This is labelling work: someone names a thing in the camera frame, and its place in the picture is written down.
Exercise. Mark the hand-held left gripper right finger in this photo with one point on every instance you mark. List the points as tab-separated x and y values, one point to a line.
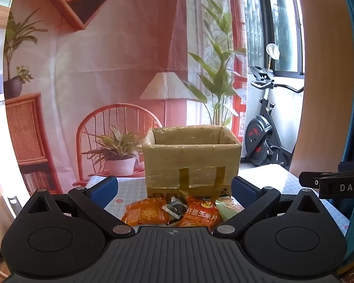
244	191

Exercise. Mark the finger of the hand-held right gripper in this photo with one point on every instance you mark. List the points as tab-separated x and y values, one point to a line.
309	179

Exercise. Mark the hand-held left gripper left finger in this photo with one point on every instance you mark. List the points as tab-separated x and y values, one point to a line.
104	191

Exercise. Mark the pale green snack packet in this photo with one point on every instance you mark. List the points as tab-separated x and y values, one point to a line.
227	209

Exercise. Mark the yellow-orange snack packet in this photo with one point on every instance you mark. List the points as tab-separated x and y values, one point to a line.
141	212

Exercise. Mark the red-orange corn chip packet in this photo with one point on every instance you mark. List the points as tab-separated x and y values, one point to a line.
199	212

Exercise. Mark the cardboard box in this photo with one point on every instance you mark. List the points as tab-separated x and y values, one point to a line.
194	159

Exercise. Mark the small black snack packet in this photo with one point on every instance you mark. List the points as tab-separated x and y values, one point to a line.
175	209

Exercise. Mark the black exercise bike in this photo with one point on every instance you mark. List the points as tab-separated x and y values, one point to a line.
261	132

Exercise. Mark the wooden door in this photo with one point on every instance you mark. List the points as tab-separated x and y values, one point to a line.
321	94

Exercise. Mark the white round disc on stalk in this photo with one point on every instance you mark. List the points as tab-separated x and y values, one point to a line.
273	51

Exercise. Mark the dark framed window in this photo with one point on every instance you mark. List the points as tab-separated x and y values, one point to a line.
283	35

